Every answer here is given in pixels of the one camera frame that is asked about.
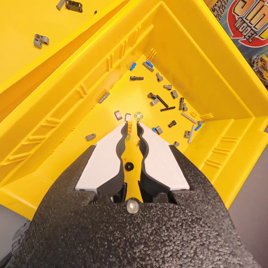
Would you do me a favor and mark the grey bent connector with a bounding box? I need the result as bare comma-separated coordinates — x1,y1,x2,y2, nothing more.
34,34,49,48

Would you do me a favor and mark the grey long axle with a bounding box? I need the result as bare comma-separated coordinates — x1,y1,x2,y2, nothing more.
188,125,196,144
182,112,197,124

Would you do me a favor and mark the blue toy set box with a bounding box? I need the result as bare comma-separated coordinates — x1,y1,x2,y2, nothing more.
205,0,268,88

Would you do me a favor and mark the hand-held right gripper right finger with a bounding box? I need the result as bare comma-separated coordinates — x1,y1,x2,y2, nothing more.
137,122,191,192

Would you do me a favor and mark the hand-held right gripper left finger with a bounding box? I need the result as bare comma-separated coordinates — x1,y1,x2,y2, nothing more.
76,122,127,193

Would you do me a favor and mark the dark flat plate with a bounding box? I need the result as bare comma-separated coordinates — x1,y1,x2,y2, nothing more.
65,0,83,13

